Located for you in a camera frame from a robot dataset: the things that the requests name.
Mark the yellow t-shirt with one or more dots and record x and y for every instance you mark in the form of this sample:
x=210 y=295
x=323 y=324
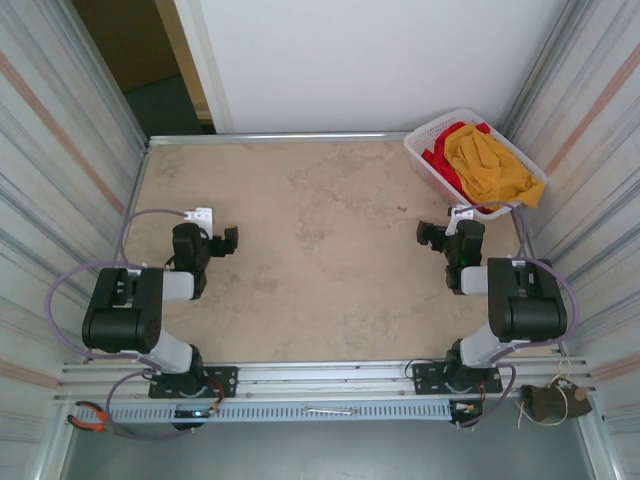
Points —
x=485 y=160

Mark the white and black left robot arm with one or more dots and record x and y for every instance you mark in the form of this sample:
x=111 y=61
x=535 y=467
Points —
x=115 y=325

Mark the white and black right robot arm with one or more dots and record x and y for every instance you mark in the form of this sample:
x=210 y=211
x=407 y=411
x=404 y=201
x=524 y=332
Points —
x=530 y=310

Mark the white plastic basket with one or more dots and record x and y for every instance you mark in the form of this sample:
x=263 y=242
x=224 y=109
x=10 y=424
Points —
x=425 y=172

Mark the red cloth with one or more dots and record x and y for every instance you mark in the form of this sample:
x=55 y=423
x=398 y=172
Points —
x=435 y=160

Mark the small silver wrench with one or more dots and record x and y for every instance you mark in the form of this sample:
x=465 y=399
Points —
x=325 y=410

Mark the brown wooden panel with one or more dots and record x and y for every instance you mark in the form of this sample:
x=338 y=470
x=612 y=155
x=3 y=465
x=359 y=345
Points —
x=125 y=40

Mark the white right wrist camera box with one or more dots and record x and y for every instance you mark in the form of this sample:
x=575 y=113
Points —
x=457 y=215

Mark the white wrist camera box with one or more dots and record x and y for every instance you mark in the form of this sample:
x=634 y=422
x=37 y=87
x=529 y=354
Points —
x=457 y=215
x=202 y=216

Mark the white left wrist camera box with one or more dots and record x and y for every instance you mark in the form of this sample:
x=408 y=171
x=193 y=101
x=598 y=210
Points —
x=202 y=216

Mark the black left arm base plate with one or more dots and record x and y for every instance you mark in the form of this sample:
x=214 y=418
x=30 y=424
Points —
x=225 y=380

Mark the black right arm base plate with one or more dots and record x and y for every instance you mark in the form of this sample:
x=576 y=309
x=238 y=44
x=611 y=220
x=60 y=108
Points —
x=425 y=377

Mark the white door frame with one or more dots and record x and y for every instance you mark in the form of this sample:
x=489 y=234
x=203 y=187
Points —
x=207 y=75

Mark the aluminium mounting rail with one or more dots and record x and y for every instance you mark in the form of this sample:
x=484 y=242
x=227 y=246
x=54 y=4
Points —
x=320 y=382

